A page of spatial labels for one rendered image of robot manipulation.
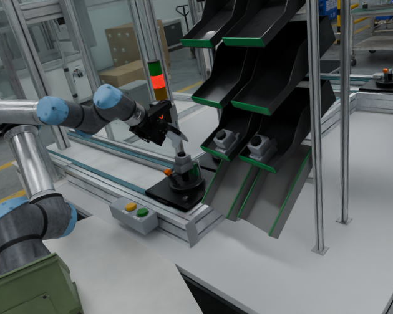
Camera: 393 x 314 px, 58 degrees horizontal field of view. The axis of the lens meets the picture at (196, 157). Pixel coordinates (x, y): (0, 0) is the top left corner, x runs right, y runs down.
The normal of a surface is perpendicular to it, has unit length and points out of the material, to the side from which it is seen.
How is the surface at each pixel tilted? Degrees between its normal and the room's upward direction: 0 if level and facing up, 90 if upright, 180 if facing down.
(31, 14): 90
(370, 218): 0
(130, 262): 0
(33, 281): 90
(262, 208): 45
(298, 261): 0
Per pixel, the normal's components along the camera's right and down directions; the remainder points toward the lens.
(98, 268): -0.18, -0.88
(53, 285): 0.45, 0.32
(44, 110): -0.48, -0.08
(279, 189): -0.69, -0.35
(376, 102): -0.68, 0.43
